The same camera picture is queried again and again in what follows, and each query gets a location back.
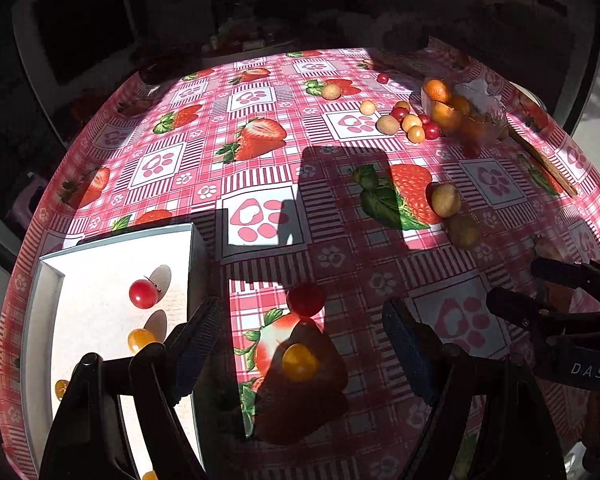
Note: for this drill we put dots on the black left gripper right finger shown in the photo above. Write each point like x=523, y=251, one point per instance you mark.
x=435, y=371

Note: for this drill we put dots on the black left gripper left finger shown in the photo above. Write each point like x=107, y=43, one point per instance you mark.
x=173, y=367

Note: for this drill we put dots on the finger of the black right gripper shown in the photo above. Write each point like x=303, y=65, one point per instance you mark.
x=581, y=275
x=541, y=319

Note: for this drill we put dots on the orange cherry tomato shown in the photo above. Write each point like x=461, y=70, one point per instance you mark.
x=299, y=363

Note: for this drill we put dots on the white shallow cardboard box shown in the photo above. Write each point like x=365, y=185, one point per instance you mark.
x=79, y=303

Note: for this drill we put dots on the yellow tomato in box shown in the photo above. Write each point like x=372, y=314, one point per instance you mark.
x=60, y=388
x=150, y=475

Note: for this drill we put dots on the dark longan fruit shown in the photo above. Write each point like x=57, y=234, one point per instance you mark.
x=463, y=231

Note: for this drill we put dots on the tan longan fruit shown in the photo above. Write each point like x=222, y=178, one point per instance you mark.
x=445, y=200

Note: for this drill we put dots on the wooden stick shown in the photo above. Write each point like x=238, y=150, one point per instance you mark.
x=544, y=162

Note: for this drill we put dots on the clear plastic fruit bowl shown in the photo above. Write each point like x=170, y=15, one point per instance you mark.
x=470, y=115

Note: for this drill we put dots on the pink plastic stool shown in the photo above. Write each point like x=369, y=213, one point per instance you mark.
x=22, y=209

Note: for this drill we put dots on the pink strawberry checked tablecloth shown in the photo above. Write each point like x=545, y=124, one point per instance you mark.
x=286, y=187

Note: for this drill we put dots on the tan longan far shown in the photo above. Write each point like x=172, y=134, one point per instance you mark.
x=367, y=107
x=387, y=125
x=331, y=92

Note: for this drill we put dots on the orange tangerine in bowl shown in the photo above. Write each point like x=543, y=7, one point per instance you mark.
x=437, y=90

